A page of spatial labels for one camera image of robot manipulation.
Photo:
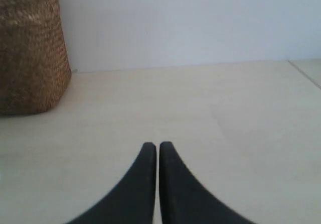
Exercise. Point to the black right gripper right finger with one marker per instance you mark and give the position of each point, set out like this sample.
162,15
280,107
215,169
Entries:
183,199

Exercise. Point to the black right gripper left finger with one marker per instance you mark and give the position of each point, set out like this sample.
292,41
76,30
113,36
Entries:
132,198

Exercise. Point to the brown woven straw basket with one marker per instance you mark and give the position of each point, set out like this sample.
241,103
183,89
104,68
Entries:
35,70

